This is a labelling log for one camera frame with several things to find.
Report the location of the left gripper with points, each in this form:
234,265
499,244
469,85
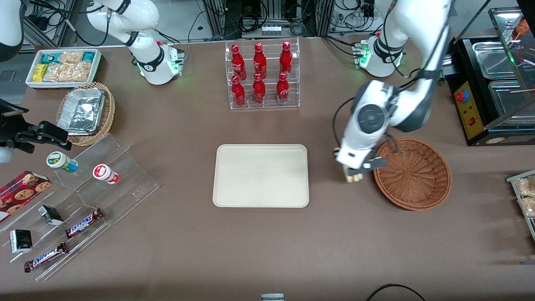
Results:
335,153

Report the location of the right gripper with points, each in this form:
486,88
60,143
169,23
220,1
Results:
11,128

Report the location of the triangular sandwich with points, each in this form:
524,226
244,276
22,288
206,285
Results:
353,178

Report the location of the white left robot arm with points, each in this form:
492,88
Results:
403,25

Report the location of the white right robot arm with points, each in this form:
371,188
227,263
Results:
148,62

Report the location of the round brown wicker basket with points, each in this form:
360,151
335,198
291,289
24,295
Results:
413,175

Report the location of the oval tan wicker basket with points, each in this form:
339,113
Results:
109,113

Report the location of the beige rectangular tray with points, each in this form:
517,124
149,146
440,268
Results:
260,175

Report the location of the metal snack tray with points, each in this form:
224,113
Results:
512,177

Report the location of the green label drink cup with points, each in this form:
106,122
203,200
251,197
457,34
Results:
62,161

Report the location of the aluminium foil container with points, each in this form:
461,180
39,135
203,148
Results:
81,110

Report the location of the white snack bin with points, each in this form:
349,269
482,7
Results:
30,83

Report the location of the yellow snack packet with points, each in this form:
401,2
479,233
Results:
39,73

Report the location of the clear cracker bag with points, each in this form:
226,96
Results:
67,72
526,187
71,57
528,207

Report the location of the red label drink cup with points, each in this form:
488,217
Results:
105,173

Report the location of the red cookie box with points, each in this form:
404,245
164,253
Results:
21,194

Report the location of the teal snack packet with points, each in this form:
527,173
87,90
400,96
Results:
51,57
88,56

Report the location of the small black box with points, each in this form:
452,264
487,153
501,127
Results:
51,215

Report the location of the clear acrylic tiered stand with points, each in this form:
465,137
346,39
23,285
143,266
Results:
125,184

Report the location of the brown Snickers bar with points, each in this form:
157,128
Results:
46,257
83,223

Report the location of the black food warmer cabinet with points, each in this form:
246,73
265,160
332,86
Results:
470,108

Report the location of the black and white box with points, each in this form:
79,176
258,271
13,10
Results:
21,241

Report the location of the red cola bottle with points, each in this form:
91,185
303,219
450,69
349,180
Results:
283,90
286,58
259,92
238,62
238,94
259,60

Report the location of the clear acrylic bottle rack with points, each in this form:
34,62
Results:
269,104

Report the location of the steel warmer pan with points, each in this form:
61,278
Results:
508,102
495,60

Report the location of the white power strip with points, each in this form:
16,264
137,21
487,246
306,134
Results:
271,30

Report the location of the small grey device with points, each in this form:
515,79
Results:
272,297

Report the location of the aluminium frame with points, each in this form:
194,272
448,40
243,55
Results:
215,19

